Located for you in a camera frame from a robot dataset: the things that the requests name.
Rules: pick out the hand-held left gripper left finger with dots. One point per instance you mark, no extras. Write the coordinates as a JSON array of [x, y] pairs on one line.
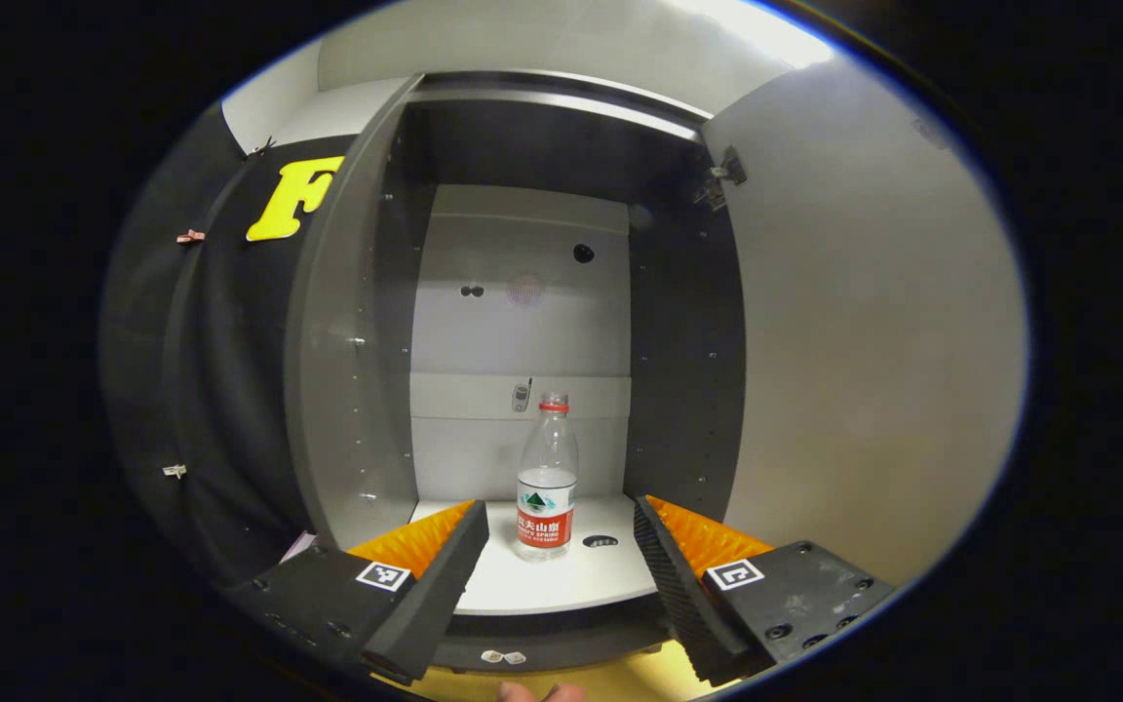
[[440, 595]]

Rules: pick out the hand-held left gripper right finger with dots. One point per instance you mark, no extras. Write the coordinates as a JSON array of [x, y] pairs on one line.
[[680, 595]]

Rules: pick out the clear plastic bottle red label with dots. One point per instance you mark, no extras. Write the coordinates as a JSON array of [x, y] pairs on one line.
[[547, 487]]

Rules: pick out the dark grey cabinet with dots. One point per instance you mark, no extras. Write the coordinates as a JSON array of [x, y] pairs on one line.
[[347, 390]]

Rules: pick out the beige cabinet door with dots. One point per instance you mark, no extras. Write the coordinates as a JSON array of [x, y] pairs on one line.
[[864, 341]]

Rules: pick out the metal door hinge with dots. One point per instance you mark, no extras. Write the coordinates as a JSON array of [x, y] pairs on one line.
[[722, 180]]

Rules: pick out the silver clip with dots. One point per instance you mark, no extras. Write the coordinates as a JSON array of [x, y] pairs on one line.
[[174, 471]]

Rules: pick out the black backdrop cloth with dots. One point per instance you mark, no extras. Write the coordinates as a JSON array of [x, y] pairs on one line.
[[220, 370]]

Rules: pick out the pink clip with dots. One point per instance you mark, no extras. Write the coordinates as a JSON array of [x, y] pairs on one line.
[[191, 236]]

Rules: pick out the black binder clip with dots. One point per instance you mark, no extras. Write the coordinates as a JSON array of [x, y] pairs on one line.
[[261, 146]]

